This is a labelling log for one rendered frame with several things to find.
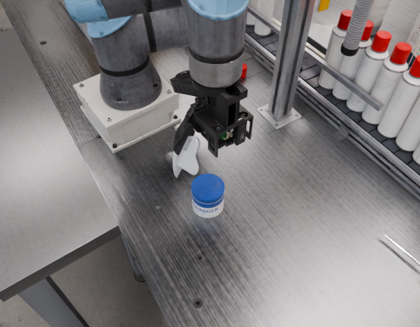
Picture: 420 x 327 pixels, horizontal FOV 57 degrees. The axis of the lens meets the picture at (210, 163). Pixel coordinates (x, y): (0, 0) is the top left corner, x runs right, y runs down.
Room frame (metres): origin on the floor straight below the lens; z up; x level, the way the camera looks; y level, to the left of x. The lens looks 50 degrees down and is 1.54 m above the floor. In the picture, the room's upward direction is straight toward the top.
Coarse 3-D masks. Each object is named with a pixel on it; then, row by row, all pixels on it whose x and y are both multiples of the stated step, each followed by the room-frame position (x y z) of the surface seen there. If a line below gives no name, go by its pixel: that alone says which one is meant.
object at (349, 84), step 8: (248, 8) 1.07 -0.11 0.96; (256, 16) 1.04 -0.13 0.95; (264, 16) 1.03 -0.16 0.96; (264, 24) 1.01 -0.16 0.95; (272, 24) 0.98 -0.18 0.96; (312, 56) 0.83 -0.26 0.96; (320, 64) 0.81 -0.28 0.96; (328, 64) 0.80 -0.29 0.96; (328, 72) 0.78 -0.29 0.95; (336, 72) 0.77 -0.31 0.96; (344, 80) 0.74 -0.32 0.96; (352, 88) 0.71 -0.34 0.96; (360, 88) 0.71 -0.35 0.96; (360, 96) 0.69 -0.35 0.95; (368, 96) 0.68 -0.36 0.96; (376, 104) 0.65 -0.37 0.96
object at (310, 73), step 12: (252, 36) 1.05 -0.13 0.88; (264, 36) 1.05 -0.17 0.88; (276, 36) 1.05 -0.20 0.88; (264, 48) 1.00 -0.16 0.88; (276, 48) 0.99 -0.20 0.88; (312, 72) 0.88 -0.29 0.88; (312, 84) 0.82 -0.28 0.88; (324, 96) 0.78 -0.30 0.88; (360, 120) 0.68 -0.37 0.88; (372, 132) 0.64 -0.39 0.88; (384, 144) 0.60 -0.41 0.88; (408, 156) 0.57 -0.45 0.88
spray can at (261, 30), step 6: (258, 0) 1.07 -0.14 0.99; (264, 0) 1.05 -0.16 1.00; (270, 0) 1.05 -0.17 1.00; (258, 6) 1.06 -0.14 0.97; (264, 6) 1.05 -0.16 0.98; (270, 6) 1.05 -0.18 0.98; (264, 12) 1.05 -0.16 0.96; (270, 12) 1.06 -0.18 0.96; (270, 18) 1.06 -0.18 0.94; (258, 24) 1.06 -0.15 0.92; (258, 30) 1.06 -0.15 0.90; (264, 30) 1.05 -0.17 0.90; (270, 30) 1.07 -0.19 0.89
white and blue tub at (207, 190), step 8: (200, 176) 0.49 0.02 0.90; (208, 176) 0.49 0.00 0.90; (216, 176) 0.49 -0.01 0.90; (192, 184) 0.47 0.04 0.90; (200, 184) 0.47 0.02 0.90; (208, 184) 0.47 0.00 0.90; (216, 184) 0.47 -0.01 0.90; (192, 192) 0.45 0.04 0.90; (200, 192) 0.45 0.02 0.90; (208, 192) 0.45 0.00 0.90; (216, 192) 0.45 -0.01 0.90; (192, 200) 0.45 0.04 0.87; (200, 200) 0.44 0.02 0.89; (208, 200) 0.43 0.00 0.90; (216, 200) 0.44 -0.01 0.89; (200, 208) 0.44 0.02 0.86; (208, 208) 0.43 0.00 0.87; (216, 208) 0.44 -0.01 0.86; (200, 216) 0.44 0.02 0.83; (208, 216) 0.43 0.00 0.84
